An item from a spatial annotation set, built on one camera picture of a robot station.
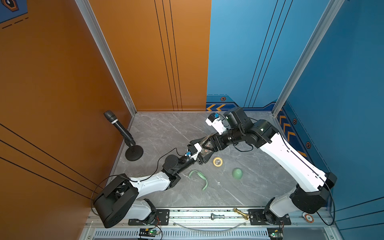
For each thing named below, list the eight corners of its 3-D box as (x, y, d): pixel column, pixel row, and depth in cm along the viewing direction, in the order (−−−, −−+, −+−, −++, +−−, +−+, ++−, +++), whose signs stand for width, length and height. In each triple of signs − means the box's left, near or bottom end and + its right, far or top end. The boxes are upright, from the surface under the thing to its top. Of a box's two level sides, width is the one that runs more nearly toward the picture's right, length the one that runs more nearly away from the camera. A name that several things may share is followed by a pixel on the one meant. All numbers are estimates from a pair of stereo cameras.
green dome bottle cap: (232, 179, 88) (234, 176, 85) (231, 171, 91) (232, 168, 88) (241, 179, 88) (243, 176, 85) (240, 171, 91) (241, 168, 88)
